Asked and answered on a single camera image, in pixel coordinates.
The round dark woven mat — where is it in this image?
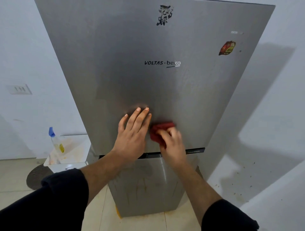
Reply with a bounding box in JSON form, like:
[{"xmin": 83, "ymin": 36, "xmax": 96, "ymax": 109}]
[{"xmin": 26, "ymin": 163, "xmax": 54, "ymax": 191}]

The person's right hand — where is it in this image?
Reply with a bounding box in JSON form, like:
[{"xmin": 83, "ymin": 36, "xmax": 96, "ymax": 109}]
[{"xmin": 156, "ymin": 127, "xmax": 187, "ymax": 169}]

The person's left hand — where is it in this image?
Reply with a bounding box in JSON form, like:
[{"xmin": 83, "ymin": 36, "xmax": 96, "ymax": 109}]
[{"xmin": 112, "ymin": 107, "xmax": 152, "ymax": 165}]

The person's right forearm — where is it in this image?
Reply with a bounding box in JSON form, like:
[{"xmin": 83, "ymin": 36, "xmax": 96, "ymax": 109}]
[{"xmin": 175, "ymin": 159, "xmax": 260, "ymax": 231}]

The spray bottle blue nozzle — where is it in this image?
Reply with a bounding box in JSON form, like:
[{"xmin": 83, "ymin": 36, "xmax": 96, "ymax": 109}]
[{"xmin": 48, "ymin": 127, "xmax": 65, "ymax": 165}]

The person's left forearm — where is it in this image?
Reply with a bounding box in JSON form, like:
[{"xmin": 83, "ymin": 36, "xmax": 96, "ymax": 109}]
[{"xmin": 0, "ymin": 150, "xmax": 124, "ymax": 231}]

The small white marble table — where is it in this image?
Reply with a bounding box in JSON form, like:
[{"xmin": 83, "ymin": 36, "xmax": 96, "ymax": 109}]
[{"xmin": 43, "ymin": 134, "xmax": 92, "ymax": 174}]

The torn black sticker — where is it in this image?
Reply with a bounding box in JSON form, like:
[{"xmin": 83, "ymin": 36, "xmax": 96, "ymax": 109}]
[{"xmin": 156, "ymin": 4, "xmax": 174, "ymax": 26}]

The silver refrigerator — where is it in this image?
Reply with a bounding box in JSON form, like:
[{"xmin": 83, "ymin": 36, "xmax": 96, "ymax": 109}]
[{"xmin": 34, "ymin": 0, "xmax": 276, "ymax": 218}]

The red cloth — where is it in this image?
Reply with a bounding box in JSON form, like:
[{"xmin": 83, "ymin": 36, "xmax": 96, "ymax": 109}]
[{"xmin": 149, "ymin": 122, "xmax": 176, "ymax": 149}]

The white wall switch plate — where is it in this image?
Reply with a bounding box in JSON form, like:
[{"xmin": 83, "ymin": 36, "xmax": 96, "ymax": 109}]
[{"xmin": 6, "ymin": 84, "xmax": 33, "ymax": 96}]

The red round sticker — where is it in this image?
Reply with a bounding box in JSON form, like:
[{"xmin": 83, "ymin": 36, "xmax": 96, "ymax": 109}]
[{"xmin": 219, "ymin": 41, "xmax": 236, "ymax": 56}]

